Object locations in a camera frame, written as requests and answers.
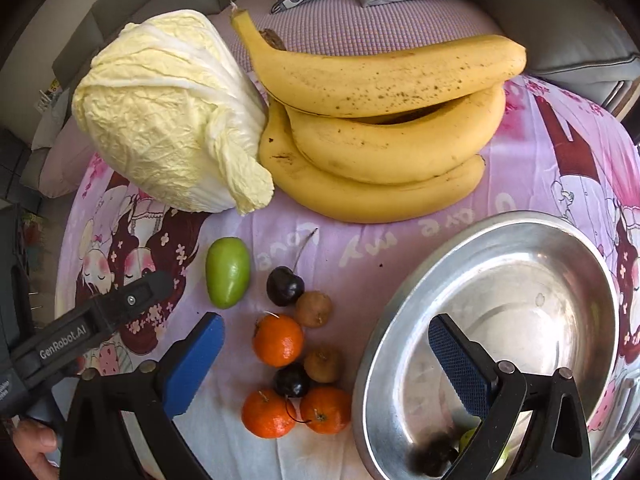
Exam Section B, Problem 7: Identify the top spotted banana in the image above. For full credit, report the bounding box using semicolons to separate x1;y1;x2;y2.
231;6;527;118

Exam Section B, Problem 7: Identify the person's left hand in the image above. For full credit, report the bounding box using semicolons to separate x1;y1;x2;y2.
12;419;60;480

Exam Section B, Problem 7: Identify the yellow banana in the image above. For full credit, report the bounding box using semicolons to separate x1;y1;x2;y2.
259;100;485;224
286;84;506;184

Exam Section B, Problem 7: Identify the pink cartoon print tablecloth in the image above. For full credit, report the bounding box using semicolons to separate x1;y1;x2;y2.
55;76;639;479

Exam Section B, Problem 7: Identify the elongated green jujube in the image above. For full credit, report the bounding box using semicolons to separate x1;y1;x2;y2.
205;237;250;310

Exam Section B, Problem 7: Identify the napa cabbage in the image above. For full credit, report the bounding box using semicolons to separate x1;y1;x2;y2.
72;10;274;214

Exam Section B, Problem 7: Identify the brown longan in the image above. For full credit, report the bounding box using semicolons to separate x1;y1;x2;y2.
303;346;344;384
294;290;333;328

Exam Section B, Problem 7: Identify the dark cherry with stem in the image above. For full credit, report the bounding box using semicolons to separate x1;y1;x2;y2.
266;229;318;308

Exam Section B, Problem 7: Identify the grey sofa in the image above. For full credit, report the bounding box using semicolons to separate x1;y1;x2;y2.
19;0;640;201

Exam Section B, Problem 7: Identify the bottom yellow banana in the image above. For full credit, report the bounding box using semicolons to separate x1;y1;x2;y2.
259;100;485;224

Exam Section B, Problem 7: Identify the orange tangerine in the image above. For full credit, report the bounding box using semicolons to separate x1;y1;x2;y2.
299;386;352;434
241;388;297;439
252;313;305;368

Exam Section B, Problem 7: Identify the middle yellow banana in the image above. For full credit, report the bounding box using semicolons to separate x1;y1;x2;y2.
286;84;506;184

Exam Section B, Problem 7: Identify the stainless steel round basin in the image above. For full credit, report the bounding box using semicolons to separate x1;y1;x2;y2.
352;211;618;479

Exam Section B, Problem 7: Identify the round green jujube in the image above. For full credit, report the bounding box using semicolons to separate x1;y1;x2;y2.
459;428;509;472

